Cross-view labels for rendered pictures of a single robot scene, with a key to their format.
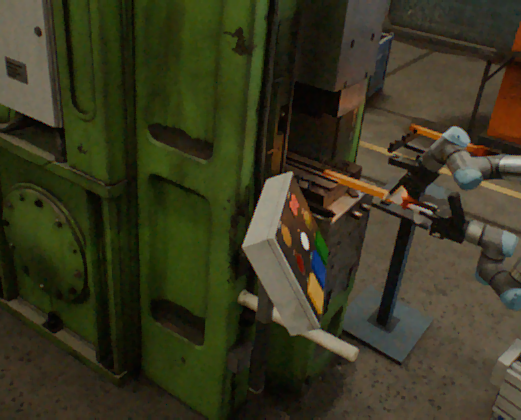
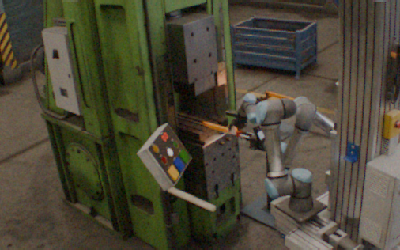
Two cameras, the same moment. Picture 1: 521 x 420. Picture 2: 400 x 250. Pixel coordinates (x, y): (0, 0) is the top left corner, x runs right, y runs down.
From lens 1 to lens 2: 1.62 m
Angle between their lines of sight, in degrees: 16
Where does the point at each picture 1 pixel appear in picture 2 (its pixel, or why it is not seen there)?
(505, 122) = not seen: hidden behind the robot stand
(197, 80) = (130, 87)
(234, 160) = (146, 121)
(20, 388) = (81, 239)
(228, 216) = not seen: hidden behind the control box
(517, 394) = (279, 217)
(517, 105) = not seen: hidden behind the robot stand
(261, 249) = (143, 153)
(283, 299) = (156, 174)
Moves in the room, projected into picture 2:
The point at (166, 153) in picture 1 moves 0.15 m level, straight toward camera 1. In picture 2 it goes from (122, 121) to (120, 130)
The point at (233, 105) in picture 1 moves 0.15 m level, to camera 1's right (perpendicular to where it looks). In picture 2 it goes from (141, 96) to (163, 97)
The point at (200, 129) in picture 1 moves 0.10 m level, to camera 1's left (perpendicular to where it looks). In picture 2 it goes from (134, 108) to (122, 107)
